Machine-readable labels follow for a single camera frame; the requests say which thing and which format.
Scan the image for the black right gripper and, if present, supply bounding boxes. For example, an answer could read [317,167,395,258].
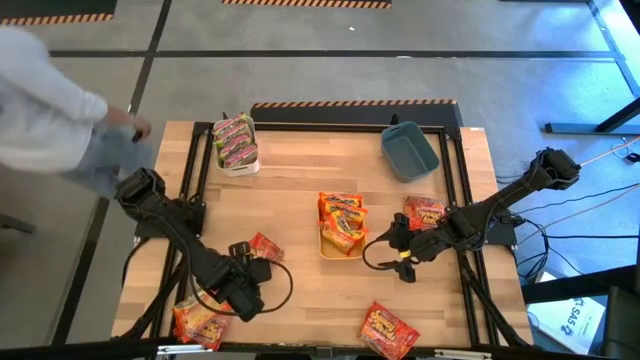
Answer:
[377,212,454,285]

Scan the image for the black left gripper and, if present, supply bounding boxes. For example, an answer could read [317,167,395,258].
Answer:
[202,241,274,322]

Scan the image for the red Saucy Noodles pack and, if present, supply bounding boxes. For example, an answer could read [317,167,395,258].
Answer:
[402,194,448,232]
[171,291,232,352]
[247,231,285,265]
[357,300,422,360]

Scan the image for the yellow plastic bin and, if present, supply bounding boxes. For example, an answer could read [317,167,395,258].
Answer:
[316,192,370,261]

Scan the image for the lime chili ramen noodle pack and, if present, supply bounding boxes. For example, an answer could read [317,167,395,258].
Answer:
[213,124,254,150]
[217,137,257,160]
[222,147,260,170]
[211,113,250,139]

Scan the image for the white plastic bin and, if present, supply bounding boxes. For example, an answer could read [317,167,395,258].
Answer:
[213,113,261,178]

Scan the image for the teal plastic bin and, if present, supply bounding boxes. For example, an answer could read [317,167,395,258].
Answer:
[380,120,441,184]

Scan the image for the black hazard-striped floor mat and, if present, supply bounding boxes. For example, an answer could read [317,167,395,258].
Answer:
[249,98,465,129]
[0,0,117,29]
[221,0,394,10]

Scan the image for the black furniture piece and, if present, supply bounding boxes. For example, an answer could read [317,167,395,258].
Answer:
[521,264,640,360]

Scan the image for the white printed paper sheet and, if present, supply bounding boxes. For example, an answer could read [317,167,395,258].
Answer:
[526,294,608,356]

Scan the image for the person's hand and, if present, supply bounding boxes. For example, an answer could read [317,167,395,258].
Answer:
[105,106,153,145]

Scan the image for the grey furniture foot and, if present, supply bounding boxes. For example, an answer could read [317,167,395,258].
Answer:
[0,213,37,236]

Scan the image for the person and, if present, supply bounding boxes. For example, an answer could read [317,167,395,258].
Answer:
[0,24,154,201]

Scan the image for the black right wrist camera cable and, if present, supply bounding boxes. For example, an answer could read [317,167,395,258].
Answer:
[361,236,401,272]

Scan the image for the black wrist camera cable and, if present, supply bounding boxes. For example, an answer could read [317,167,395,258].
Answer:
[189,259,295,317]
[361,236,401,272]

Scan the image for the black left wrist camera cable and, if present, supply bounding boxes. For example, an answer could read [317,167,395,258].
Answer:
[189,259,295,317]

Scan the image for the black aluminium table frame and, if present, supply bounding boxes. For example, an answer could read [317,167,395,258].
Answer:
[117,121,534,351]

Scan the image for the black floor cable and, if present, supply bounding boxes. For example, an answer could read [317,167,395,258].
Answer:
[517,219,640,281]
[579,182,640,201]

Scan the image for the beige floor cable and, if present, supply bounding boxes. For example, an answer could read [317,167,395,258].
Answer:
[579,135,640,169]

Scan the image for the black desk leg frame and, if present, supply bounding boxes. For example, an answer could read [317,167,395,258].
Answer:
[543,0,640,136]

